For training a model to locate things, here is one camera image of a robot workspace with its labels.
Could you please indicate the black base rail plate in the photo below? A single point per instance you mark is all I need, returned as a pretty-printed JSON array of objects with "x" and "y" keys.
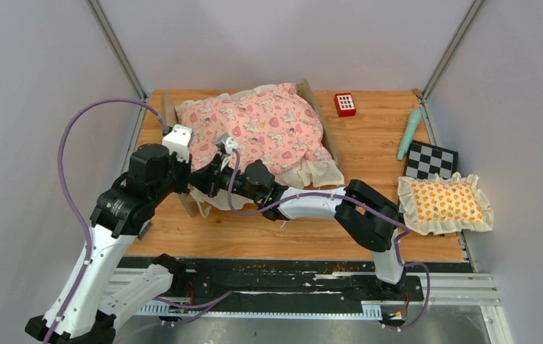
[{"x": 291, "y": 286}]

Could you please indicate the red white grid block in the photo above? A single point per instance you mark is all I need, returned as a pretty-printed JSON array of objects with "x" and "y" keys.
[{"x": 345, "y": 105}]

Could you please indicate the orange duck print pillow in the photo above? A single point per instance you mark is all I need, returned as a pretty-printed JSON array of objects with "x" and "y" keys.
[{"x": 441, "y": 206}]

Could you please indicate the black and silver chessboard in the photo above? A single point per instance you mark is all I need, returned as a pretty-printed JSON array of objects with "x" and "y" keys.
[{"x": 424, "y": 161}]

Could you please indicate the mint green massager wand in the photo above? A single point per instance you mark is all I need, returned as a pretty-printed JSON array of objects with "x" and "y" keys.
[{"x": 413, "y": 122}]

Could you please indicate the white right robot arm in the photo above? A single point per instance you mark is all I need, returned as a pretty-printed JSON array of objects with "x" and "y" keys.
[{"x": 369, "y": 218}]

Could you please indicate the wooden striped pet bed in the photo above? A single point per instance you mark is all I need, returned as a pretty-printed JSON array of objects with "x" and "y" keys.
[{"x": 196, "y": 200}]

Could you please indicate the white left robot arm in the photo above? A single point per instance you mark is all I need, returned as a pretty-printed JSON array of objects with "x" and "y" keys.
[{"x": 81, "y": 313}]

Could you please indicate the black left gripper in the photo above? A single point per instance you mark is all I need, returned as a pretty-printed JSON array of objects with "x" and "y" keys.
[{"x": 183, "y": 186}]

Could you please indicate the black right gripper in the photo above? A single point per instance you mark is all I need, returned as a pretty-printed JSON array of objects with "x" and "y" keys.
[{"x": 209, "y": 179}]

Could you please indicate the pink unicorn drawstring bag blanket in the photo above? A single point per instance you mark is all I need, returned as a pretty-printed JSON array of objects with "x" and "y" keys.
[{"x": 273, "y": 123}]

